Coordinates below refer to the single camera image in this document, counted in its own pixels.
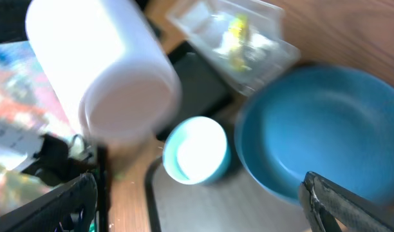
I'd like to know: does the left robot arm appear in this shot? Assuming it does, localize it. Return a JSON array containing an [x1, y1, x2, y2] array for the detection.
[[25, 0, 182, 143]]

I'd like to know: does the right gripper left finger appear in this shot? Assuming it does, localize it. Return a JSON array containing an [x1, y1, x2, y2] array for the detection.
[[0, 173, 98, 232]]

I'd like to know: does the yellow snack wrapper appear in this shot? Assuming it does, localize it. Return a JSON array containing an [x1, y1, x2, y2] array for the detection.
[[227, 14, 249, 72]]

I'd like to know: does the light blue rice bowl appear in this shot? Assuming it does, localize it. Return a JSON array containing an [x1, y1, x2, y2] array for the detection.
[[162, 116, 231, 185]]

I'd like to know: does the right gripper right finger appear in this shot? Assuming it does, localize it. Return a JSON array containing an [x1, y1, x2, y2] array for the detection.
[[298, 171, 394, 232]]

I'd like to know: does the black tray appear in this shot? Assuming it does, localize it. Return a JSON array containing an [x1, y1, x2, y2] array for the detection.
[[156, 41, 232, 141]]

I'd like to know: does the brown serving tray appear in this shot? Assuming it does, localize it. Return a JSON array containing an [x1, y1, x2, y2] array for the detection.
[[145, 159, 310, 231]]

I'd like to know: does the dark blue bowl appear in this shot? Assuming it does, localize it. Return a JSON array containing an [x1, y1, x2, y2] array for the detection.
[[234, 64, 394, 204]]

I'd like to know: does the clear plastic waste bin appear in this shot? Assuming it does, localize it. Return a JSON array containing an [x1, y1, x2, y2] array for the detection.
[[166, 0, 300, 96]]

